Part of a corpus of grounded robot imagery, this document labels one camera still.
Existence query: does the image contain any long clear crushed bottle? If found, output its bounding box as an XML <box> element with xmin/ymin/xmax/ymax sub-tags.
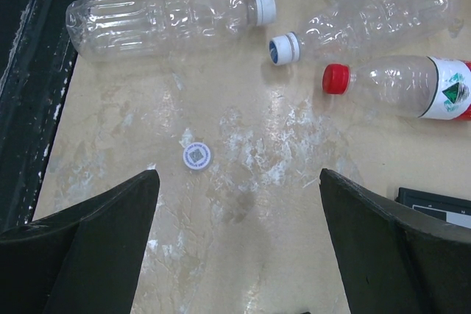
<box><xmin>65</xmin><ymin>0</ymin><xmax>277</xmax><ymax>62</ymax></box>

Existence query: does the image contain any black white chessboard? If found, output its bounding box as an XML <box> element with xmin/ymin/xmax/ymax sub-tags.
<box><xmin>395</xmin><ymin>188</ymin><xmax>470</xmax><ymax>229</ymax></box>

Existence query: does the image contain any red label clear bottle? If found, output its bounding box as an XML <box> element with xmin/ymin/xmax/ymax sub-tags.
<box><xmin>322</xmin><ymin>55</ymin><xmax>470</xmax><ymax>121</ymax></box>

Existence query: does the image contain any black base frame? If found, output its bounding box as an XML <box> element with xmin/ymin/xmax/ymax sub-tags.
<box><xmin>1</xmin><ymin>0</ymin><xmax>77</xmax><ymax>230</ymax></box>

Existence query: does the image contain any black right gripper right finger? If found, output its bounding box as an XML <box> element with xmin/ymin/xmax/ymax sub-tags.
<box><xmin>319</xmin><ymin>168</ymin><xmax>470</xmax><ymax>313</ymax></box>

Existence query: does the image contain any clear crushed bottle middle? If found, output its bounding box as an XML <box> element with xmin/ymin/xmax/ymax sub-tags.
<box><xmin>269</xmin><ymin>0</ymin><xmax>459</xmax><ymax>65</ymax></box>

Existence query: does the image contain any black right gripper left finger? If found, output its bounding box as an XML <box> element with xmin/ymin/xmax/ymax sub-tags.
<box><xmin>1</xmin><ymin>169</ymin><xmax>159</xmax><ymax>313</ymax></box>

